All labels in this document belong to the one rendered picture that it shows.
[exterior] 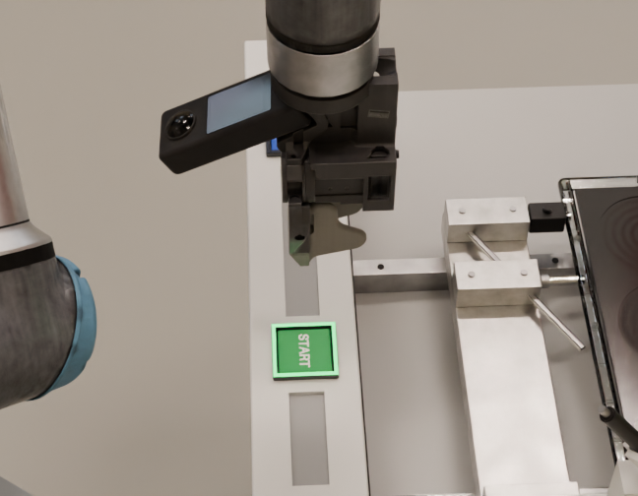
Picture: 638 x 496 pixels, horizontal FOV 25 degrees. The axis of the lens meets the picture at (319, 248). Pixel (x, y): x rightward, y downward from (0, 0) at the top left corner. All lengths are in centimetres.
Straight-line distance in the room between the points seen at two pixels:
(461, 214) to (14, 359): 47
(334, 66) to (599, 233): 55
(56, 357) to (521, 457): 41
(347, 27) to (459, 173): 67
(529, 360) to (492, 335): 4
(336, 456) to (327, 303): 16
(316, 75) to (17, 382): 42
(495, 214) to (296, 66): 52
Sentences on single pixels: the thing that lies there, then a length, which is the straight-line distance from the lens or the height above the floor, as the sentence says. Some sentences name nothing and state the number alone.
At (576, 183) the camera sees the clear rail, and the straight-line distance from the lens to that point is 146.
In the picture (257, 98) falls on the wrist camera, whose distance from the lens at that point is 101.
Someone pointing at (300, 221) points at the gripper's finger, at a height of 119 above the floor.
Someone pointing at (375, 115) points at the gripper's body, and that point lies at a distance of 99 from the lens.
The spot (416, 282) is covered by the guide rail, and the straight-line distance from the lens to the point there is 145.
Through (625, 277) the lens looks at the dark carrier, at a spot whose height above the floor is 90.
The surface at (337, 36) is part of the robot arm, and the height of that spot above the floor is 136.
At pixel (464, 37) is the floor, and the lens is 295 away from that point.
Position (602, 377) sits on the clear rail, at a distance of 132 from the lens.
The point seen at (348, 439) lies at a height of 96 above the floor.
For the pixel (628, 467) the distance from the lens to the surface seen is 110.
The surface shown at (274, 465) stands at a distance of 118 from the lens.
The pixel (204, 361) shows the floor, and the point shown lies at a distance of 241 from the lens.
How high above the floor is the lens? 197
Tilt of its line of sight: 51 degrees down
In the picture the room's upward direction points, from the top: straight up
